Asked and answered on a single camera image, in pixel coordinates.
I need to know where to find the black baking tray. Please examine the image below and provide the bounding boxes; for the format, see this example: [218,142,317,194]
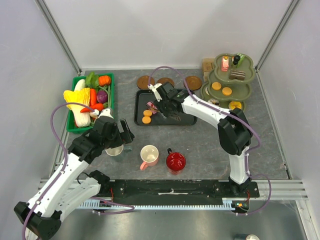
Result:
[134,89,198,126]

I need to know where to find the orange toy pumpkin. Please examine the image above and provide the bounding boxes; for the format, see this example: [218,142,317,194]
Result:
[98,75,112,87]

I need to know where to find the pink mug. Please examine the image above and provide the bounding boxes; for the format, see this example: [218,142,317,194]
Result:
[140,145,159,171]

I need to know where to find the green white cake slice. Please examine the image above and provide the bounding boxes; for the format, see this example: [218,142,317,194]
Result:
[236,53,245,68]

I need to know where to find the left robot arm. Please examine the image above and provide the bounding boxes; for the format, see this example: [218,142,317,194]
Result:
[13,116,135,240]

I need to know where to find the metal tongs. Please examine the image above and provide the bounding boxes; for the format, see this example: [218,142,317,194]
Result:
[157,110,181,121]

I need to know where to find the lying orange toy carrot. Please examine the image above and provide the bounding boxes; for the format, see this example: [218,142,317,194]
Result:
[80,103,105,113]

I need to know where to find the orange biscuit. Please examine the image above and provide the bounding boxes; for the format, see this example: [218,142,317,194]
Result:
[222,87,233,96]
[142,116,151,125]
[143,110,153,117]
[211,82,222,91]

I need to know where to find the upright orange toy carrot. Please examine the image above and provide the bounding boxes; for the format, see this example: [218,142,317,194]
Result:
[90,88,97,106]

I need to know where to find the beige toy mushroom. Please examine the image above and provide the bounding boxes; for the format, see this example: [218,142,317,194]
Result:
[89,111,99,119]

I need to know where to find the purple toy onion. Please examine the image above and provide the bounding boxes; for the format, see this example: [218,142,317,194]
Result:
[96,90,108,104]

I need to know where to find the red mug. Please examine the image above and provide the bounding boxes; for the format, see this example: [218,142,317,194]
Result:
[165,148,187,175]

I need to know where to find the white chocolate donut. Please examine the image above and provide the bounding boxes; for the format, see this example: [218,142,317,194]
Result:
[207,98,220,107]

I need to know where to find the right brown saucer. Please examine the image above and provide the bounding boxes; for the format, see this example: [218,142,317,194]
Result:
[185,75,202,91]

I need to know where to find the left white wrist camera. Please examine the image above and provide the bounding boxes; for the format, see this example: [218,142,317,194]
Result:
[93,107,114,119]

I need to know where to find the green toy beans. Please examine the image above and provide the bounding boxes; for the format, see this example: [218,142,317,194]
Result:
[99,86,111,108]

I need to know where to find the pink cake with cherry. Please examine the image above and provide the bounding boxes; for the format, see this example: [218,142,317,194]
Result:
[146,101,159,115]

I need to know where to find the yellow fruit tart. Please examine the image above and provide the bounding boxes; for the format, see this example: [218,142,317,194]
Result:
[228,101,243,110]

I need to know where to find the chocolate layer cake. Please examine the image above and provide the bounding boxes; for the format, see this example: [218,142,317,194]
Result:
[229,69,246,81]

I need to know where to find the white toy radish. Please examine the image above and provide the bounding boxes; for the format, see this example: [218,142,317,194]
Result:
[73,79,86,92]

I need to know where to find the yellow toy cabbage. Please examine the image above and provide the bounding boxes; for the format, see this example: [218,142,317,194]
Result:
[63,87,90,114]

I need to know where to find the middle brown saucer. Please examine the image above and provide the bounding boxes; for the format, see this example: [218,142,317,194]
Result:
[156,77,175,87]

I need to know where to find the brown saucer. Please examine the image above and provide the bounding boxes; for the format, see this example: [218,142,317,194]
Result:
[136,75,155,90]
[185,75,202,91]
[156,77,175,87]

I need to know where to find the white cable duct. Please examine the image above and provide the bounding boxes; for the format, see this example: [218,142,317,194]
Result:
[77,199,244,211]

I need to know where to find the left brown saucer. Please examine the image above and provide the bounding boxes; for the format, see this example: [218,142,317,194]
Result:
[136,75,155,90]

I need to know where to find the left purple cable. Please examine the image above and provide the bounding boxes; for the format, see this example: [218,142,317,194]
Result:
[21,102,97,240]

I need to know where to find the green three-tier stand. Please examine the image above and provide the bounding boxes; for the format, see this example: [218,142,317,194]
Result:
[200,53,256,111]

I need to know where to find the grey blue mug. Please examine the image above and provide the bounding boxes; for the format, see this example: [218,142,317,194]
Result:
[105,145,132,161]

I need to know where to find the brown cardboard boxes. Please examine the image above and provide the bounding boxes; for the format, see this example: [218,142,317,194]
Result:
[201,58,215,82]

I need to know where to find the green plastic crate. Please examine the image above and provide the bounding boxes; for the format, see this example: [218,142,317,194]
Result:
[66,72,115,134]

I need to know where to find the pink striped cake slice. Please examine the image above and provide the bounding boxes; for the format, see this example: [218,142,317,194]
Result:
[221,55,229,72]

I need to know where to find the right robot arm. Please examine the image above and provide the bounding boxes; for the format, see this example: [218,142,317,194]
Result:
[148,82,253,197]

